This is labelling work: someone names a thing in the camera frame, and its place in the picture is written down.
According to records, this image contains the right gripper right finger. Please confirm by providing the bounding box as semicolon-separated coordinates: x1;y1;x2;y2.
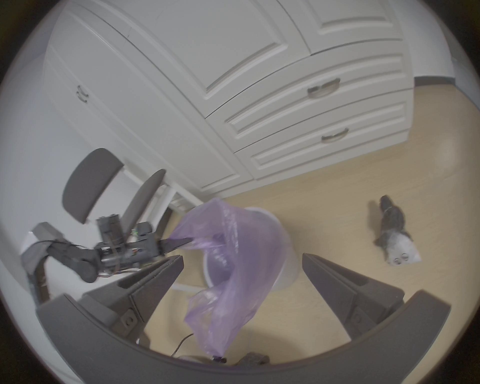
302;253;406;341

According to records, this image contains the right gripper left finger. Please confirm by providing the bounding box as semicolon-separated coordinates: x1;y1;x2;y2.
80;256;185;342

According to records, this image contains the black and white wrapper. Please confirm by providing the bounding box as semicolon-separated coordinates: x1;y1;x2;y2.
373;195;421;267

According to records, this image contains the purple plastic bag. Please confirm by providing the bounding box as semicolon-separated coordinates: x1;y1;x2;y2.
170;198;286;359

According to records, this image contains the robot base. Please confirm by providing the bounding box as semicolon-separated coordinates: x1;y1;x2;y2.
174;352;271;370

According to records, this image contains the pale grey trash bin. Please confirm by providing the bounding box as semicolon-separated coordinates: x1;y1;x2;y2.
202;205;301;291

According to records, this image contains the white chair dark grey seat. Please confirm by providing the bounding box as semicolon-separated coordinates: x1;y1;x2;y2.
62;148;205;293

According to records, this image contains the white wardrobe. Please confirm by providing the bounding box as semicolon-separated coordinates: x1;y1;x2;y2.
41;0;415;199

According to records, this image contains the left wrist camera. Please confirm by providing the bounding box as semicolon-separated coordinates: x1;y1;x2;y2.
133;222;154;241

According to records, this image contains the black cable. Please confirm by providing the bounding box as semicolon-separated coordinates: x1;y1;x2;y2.
172;333;196;357

